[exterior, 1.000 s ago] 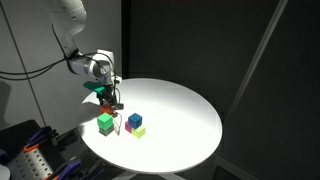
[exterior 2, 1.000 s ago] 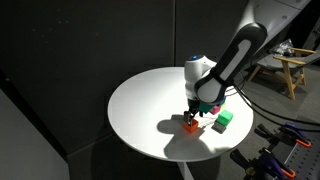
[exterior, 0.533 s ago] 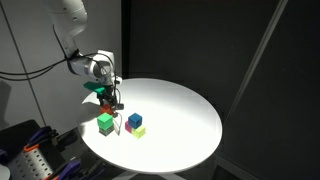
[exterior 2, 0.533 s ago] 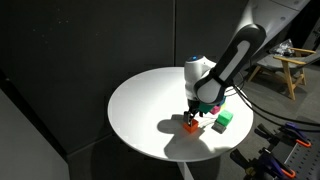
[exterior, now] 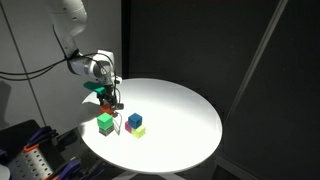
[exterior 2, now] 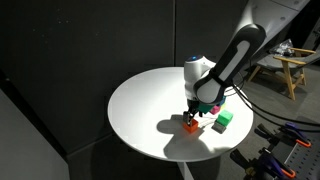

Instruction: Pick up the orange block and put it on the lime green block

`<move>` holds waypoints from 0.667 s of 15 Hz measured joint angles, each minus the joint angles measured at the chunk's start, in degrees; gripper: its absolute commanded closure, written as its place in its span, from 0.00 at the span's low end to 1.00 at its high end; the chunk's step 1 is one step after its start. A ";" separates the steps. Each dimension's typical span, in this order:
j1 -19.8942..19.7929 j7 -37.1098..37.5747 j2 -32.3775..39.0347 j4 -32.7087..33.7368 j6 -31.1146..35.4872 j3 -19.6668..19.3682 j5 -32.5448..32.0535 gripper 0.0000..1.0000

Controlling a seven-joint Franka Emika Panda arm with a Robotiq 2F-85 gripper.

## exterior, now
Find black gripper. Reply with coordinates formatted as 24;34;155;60
96;84;120;110

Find green block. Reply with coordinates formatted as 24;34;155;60
96;112;115;131

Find gray block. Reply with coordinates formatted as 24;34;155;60
98;123;115;137

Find pink block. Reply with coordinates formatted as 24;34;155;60
124;120;134;134

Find blue block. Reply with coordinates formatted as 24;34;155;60
127;112;144;130

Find lime yellow block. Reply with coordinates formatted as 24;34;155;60
131;125;147;139

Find purple orange spring clamp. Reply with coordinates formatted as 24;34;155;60
22;125;55;153
49;159;85;180

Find perforated metal plate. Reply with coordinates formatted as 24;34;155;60
6;139;55;180

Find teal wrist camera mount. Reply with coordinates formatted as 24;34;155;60
83;81;107;95

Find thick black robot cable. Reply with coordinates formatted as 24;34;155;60
0;52;101;82

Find white table pedestal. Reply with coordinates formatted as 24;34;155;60
119;170;188;180

